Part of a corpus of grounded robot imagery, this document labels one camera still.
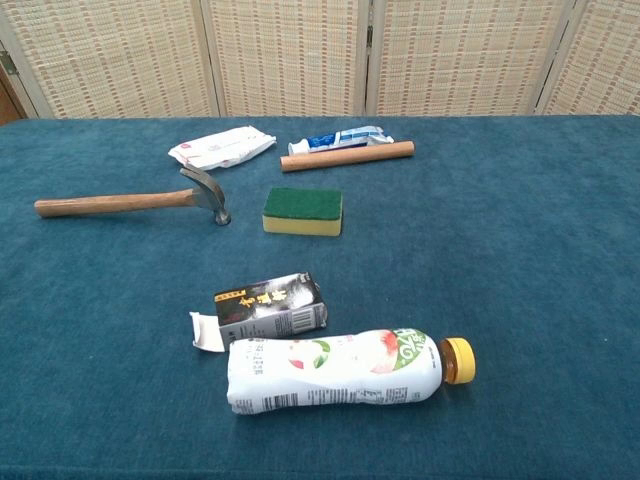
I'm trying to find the wooden handle claw hammer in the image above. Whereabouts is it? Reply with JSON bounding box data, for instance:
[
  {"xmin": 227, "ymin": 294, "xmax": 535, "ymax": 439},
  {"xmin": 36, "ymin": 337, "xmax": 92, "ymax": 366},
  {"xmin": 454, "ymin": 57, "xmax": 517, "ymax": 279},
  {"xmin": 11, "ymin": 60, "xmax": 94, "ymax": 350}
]
[{"xmin": 33, "ymin": 167, "xmax": 232, "ymax": 227}]

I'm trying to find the green and yellow sponge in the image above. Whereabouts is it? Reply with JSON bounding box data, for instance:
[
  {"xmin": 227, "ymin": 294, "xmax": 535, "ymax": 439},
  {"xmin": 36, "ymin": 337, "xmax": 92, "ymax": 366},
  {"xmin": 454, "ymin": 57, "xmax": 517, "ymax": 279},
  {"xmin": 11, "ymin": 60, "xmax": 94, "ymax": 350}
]
[{"xmin": 262, "ymin": 187, "xmax": 344, "ymax": 237}]

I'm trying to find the black white carton box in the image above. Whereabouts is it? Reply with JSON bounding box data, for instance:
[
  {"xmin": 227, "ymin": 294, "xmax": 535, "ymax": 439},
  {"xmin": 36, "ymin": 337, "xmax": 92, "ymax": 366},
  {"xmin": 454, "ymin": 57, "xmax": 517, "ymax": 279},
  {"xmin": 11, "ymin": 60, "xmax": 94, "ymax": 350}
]
[{"xmin": 188, "ymin": 271, "xmax": 329, "ymax": 354}]

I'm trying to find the wooden round rod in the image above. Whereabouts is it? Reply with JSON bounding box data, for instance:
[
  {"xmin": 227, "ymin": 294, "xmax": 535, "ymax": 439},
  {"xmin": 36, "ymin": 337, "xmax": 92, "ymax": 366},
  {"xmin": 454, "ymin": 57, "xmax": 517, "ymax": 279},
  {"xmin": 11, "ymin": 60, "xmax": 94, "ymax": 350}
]
[{"xmin": 279, "ymin": 140, "xmax": 416, "ymax": 174}]

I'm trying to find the blue white toothpaste tube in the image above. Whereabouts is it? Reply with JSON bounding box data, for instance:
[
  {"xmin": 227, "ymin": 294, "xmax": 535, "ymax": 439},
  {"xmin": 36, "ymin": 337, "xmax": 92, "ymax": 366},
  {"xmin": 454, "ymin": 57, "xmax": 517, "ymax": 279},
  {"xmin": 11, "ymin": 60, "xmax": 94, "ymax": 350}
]
[{"xmin": 287, "ymin": 125, "xmax": 395, "ymax": 156}]

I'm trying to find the white label bottle yellow cap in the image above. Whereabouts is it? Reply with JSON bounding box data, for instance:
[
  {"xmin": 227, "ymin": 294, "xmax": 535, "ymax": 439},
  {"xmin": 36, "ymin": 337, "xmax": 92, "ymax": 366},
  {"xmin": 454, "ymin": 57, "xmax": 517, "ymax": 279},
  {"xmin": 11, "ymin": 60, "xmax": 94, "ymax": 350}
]
[{"xmin": 226, "ymin": 327, "xmax": 477, "ymax": 416}]

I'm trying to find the white wet wipes pack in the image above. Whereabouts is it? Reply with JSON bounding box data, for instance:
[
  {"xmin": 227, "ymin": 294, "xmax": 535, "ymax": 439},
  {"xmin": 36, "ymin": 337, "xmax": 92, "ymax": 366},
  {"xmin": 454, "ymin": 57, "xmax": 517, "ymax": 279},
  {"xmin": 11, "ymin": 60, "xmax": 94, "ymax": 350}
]
[{"xmin": 167, "ymin": 125, "xmax": 278, "ymax": 171}]

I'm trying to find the blue table cloth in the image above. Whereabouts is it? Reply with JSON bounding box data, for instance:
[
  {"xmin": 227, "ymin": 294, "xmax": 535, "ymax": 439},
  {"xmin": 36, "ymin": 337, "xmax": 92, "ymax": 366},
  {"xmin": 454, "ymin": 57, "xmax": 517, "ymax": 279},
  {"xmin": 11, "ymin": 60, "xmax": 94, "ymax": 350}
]
[{"xmin": 0, "ymin": 115, "xmax": 640, "ymax": 480}]

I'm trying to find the woven folding screen panel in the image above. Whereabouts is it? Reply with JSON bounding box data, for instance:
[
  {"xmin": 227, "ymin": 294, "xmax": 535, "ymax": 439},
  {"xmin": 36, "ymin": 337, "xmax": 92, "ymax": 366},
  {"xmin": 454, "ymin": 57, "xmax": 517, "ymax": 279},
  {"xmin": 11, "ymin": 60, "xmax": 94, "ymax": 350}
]
[
  {"xmin": 0, "ymin": 0, "xmax": 221, "ymax": 120},
  {"xmin": 367, "ymin": 0, "xmax": 576, "ymax": 117},
  {"xmin": 534, "ymin": 0, "xmax": 640, "ymax": 117},
  {"xmin": 202, "ymin": 0, "xmax": 374, "ymax": 119}
]

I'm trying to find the brown wooden door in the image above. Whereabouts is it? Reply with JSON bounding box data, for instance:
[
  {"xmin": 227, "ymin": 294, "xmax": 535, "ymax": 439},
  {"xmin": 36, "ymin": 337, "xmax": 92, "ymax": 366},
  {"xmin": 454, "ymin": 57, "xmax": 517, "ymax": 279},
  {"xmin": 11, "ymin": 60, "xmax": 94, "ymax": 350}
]
[{"xmin": 0, "ymin": 62, "xmax": 27, "ymax": 126}]

